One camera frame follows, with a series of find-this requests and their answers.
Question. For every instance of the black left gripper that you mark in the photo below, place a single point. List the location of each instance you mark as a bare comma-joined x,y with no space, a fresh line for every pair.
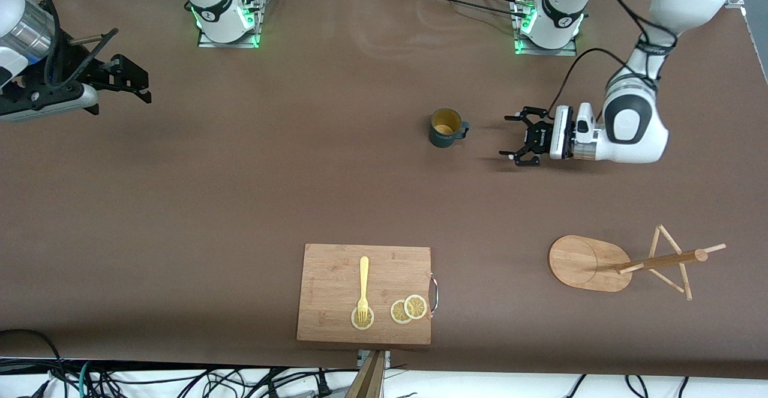
539,135

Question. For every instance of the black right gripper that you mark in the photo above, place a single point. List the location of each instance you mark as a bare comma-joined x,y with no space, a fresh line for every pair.
90,75

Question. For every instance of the teal ceramic cup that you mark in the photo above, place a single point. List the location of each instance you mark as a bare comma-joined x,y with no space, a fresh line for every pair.
447,129

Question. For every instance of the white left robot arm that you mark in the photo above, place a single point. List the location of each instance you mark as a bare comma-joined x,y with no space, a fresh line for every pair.
636,140

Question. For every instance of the wooden mug rack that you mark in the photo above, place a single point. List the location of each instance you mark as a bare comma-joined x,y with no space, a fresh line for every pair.
582,263

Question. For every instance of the yellow plastic fork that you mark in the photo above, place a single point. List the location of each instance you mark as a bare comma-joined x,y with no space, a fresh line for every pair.
363,278

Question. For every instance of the bamboo cutting board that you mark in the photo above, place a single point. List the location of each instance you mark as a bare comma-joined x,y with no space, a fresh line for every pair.
336,284

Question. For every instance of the lemon slice under fork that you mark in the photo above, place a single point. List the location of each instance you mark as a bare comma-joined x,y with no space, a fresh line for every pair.
355,320

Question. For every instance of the black power plug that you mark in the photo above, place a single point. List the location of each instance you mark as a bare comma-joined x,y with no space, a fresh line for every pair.
324,386

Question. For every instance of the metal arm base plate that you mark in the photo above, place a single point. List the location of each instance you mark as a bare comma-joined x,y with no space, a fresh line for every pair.
547,51
255,23

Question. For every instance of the metal post bracket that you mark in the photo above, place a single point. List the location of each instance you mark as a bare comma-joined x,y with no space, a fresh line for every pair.
387,357

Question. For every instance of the wooden post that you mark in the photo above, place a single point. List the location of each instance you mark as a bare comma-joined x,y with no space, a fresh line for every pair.
367,380

